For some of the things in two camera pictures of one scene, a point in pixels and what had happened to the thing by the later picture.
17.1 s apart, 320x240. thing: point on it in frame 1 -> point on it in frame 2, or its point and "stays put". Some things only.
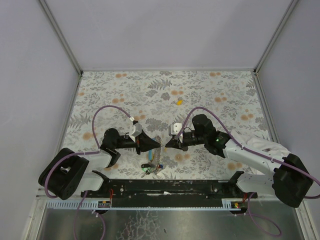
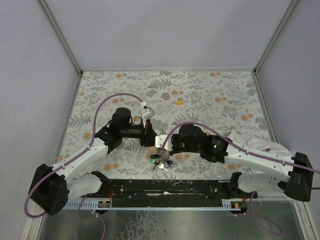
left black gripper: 138,144 -> 146,136
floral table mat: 158,99 stays put
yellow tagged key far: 179,101 stays put
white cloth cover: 260,145 stays put
